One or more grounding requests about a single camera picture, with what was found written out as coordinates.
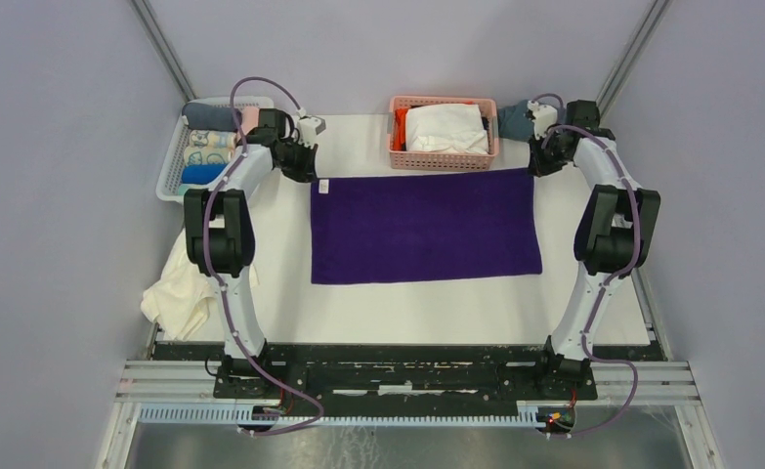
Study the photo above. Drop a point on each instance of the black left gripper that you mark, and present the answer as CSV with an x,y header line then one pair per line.
x,y
306,173

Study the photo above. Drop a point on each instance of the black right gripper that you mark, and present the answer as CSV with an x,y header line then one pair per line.
x,y
538,166

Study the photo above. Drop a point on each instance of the purple towel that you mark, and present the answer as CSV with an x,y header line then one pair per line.
x,y
423,228

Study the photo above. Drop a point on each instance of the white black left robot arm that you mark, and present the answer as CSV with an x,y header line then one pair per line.
x,y
220,236

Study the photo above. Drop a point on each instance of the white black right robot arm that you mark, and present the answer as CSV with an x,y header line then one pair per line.
x,y
614,233

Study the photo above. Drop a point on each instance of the teal crumpled towel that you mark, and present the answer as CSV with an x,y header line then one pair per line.
x,y
513,123

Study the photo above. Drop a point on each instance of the pink rolled towel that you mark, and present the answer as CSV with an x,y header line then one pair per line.
x,y
249,119

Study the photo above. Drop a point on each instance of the beige print rolled towel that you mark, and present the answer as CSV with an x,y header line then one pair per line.
x,y
194,156

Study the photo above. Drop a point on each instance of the cartoon print rolled towel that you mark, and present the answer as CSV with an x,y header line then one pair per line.
x,y
213,139

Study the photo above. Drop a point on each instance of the blue rolled towel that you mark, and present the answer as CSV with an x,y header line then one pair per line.
x,y
202,174

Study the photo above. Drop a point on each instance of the pink plastic basket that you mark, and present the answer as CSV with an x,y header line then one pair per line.
x,y
413,160

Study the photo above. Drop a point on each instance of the grey rolled towel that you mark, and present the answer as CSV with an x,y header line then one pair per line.
x,y
204,117

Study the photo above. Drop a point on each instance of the orange cloth in basket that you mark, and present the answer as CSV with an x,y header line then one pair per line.
x,y
399,131

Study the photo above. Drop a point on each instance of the light teal rolled towel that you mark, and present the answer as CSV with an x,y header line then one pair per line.
x,y
182,189

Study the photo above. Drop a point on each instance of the white folded cloth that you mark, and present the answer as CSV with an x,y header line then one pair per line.
x,y
446,128

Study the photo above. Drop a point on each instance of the cream crumpled towel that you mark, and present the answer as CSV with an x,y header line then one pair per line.
x,y
182,302

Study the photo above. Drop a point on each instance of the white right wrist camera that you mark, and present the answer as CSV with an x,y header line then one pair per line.
x,y
542,117

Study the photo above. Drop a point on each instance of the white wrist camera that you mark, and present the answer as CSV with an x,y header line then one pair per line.
x,y
542,117
309,127

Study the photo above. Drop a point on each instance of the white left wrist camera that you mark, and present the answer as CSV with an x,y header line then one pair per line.
x,y
309,127

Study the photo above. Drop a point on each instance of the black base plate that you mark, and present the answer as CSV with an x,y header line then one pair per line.
x,y
409,382

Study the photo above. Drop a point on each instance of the aluminium corner frame left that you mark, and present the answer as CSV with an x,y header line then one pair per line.
x,y
165,51

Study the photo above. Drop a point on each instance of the aluminium corner frame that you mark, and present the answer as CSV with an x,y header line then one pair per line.
x,y
696,438
165,51

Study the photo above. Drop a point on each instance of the aluminium corner frame right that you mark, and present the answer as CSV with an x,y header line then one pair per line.
x,y
696,438

